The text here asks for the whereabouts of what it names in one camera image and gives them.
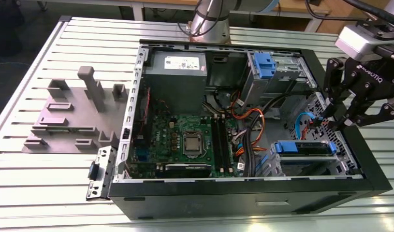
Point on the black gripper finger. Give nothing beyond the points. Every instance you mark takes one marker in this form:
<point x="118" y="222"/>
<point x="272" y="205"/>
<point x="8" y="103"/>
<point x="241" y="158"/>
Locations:
<point x="333" y="82"/>
<point x="377" y="116"/>

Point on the hard disk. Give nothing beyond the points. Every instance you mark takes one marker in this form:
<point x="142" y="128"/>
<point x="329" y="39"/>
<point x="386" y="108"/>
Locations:
<point x="286" y="147"/>

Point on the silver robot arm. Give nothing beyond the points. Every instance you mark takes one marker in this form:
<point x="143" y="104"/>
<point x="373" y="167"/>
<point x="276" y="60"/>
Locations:
<point x="213" y="26"/>

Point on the grey metal disk bay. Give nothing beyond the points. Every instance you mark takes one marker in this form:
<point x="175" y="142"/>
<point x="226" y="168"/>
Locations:
<point x="308" y="158"/>

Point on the blue drive latch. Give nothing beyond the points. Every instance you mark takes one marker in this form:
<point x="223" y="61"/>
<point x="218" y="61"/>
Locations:
<point x="262" y="62"/>

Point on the grey metal drive cage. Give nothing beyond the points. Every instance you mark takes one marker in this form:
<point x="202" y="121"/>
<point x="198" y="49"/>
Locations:
<point x="258" y="89"/>

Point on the wooden desk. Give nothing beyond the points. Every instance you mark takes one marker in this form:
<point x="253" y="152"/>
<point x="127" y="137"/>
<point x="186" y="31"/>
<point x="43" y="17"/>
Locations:
<point x="290" y="7"/>

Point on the black RAM slot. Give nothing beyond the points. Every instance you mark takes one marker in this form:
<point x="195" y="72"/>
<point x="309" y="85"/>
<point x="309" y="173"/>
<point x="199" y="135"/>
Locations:
<point x="215" y="142"/>
<point x="225" y="142"/>

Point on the black CPU socket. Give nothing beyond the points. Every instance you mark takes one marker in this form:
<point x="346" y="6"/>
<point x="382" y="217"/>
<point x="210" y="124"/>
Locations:
<point x="193" y="132"/>

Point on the grey power supply unit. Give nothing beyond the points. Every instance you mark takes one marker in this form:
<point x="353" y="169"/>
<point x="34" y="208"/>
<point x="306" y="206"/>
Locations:
<point x="174" y="89"/>

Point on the silver CPU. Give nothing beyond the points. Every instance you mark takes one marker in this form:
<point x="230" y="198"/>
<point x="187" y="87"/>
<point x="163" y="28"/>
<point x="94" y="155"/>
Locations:
<point x="193" y="144"/>

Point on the green motherboard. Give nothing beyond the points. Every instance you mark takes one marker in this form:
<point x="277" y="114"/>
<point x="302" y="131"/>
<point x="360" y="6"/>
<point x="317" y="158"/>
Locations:
<point x="165" y="125"/>

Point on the black graphics card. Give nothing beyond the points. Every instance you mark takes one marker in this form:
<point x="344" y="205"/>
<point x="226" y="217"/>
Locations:
<point x="187" y="170"/>

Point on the black PC case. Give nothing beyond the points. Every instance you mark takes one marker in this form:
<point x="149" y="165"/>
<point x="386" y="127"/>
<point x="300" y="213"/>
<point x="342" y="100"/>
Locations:
<point x="215" y="200"/>

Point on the grey parts rack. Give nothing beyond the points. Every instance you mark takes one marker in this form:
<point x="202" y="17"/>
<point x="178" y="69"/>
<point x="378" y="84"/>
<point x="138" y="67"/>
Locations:
<point x="74" y="120"/>

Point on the green RAM stick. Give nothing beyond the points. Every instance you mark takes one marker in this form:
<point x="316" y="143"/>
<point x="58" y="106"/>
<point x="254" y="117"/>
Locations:
<point x="63" y="131"/>

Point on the black office chair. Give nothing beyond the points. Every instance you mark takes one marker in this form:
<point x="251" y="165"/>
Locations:
<point x="3" y="29"/>

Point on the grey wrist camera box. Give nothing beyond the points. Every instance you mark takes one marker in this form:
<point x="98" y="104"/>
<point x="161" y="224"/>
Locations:
<point x="354" y="42"/>

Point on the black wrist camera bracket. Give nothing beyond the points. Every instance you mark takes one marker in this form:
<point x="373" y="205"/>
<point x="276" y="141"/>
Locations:
<point x="381" y="29"/>

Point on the silver expansion slot bracket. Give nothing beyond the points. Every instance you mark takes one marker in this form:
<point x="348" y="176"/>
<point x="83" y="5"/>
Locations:
<point x="103" y="154"/>

